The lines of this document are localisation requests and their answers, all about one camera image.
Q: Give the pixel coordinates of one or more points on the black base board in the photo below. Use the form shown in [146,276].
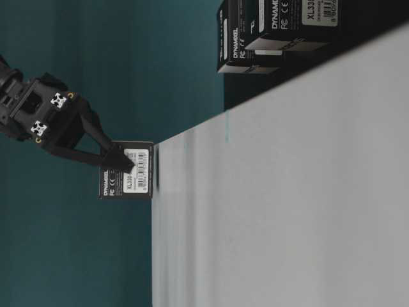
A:
[238,88]

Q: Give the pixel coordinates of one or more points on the black dynamixel box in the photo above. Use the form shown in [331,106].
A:
[313,21]
[138,184]
[233,57]
[273,25]

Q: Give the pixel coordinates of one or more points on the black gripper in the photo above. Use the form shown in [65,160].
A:
[45,112]

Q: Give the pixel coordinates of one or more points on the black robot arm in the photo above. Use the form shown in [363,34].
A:
[86,144]

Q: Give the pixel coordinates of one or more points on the white base board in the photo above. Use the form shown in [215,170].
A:
[297,197]

